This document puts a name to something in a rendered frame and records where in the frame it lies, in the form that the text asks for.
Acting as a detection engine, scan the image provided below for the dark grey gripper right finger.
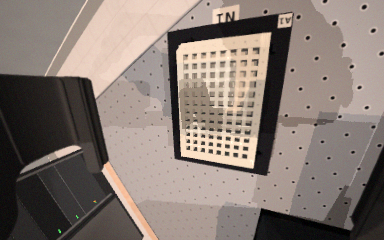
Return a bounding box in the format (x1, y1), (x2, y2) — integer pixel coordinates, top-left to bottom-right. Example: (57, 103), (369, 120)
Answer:
(350, 146), (384, 240)

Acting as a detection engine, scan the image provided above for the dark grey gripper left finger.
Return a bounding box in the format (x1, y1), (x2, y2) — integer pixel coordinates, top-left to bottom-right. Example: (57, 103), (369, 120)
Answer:
(0, 74), (109, 240)

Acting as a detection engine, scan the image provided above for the grey perforated base plate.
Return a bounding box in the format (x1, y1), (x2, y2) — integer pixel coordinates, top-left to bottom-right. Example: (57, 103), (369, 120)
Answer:
(95, 0), (384, 240)

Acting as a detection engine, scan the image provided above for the cream label with black lettering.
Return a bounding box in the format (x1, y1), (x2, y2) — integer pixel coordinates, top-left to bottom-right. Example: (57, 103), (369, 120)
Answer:
(213, 5), (239, 24)

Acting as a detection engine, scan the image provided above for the beige well plate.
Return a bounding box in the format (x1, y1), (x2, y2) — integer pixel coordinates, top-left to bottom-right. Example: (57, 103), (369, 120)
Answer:
(176, 32), (271, 168)

